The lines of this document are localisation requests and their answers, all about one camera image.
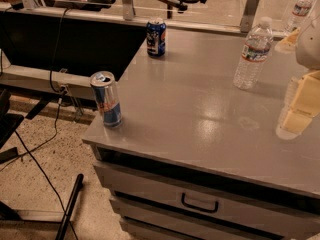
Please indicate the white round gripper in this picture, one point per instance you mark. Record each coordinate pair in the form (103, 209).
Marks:
(310, 47)

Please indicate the clear plastic water bottle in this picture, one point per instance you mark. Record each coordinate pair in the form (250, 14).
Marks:
(253, 55)

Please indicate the blue pepsi can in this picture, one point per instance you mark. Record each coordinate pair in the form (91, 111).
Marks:
(155, 37)

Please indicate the silver blue redbull can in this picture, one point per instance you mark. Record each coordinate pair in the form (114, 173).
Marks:
(104, 88)

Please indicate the grey drawer cabinet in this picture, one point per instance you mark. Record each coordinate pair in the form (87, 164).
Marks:
(187, 129)

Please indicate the black pole on floor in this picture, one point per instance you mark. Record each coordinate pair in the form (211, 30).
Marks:
(66, 218)

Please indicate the black drawer handle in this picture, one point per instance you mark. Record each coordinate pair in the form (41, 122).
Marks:
(199, 205)

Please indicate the metal glass-panel frame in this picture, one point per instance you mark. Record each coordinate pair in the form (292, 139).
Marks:
(214, 15)

